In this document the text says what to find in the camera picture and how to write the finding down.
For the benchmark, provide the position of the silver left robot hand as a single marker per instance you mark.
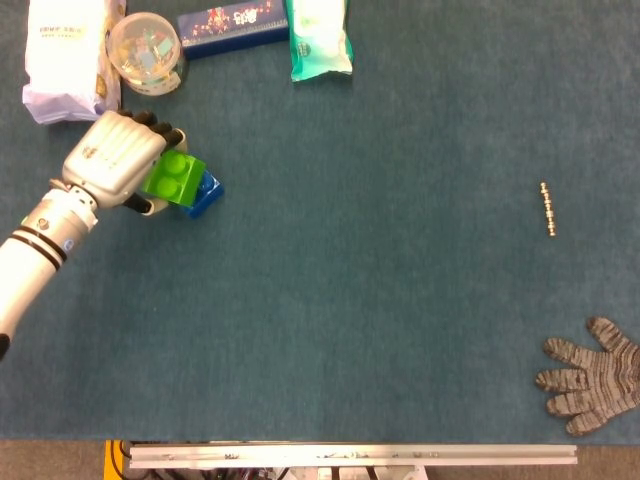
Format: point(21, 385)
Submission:
point(110, 155)

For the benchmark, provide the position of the green toy brick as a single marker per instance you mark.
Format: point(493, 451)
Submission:
point(175, 177)

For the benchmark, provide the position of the blue toy brick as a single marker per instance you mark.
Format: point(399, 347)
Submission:
point(207, 195)

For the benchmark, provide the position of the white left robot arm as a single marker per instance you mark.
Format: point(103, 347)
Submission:
point(30, 255)

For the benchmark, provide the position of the white lavender paper bag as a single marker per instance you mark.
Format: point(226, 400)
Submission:
point(62, 60)

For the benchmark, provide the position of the clear plastic round jar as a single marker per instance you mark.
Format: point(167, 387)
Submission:
point(145, 52)

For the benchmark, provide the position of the dark blue long box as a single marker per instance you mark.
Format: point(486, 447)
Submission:
point(235, 27)

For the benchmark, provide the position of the green wet wipes pack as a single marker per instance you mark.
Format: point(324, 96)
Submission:
point(320, 40)

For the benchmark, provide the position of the grey knit work glove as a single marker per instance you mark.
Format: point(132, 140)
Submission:
point(595, 385)

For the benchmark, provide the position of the yellow frame part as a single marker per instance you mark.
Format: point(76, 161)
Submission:
point(112, 460)

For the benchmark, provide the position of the aluminium profile rail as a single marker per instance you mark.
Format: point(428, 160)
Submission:
point(350, 456)

